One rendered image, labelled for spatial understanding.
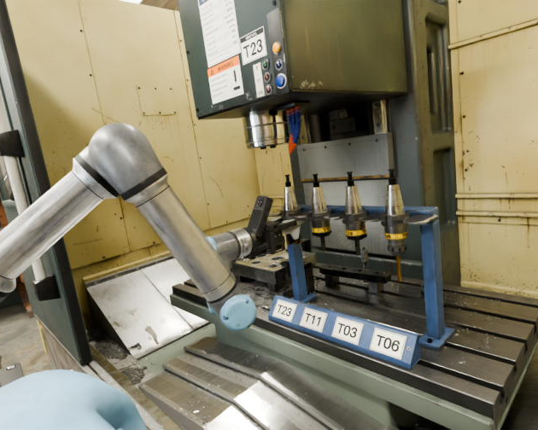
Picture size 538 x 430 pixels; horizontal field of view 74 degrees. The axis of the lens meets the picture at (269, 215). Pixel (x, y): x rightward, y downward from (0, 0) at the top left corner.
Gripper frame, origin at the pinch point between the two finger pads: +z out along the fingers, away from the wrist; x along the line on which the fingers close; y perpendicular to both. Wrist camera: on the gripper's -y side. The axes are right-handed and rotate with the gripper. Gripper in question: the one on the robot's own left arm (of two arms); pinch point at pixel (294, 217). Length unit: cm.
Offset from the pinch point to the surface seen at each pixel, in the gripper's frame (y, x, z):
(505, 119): -22, 32, 96
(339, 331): 26.6, 20.5, -9.4
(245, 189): 4, -122, 83
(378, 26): -56, 10, 40
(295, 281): 22.3, -4.5, 2.5
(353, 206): -4.9, 23.1, -2.8
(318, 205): -4.8, 12.0, -2.9
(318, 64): -42.0, 9.8, 5.1
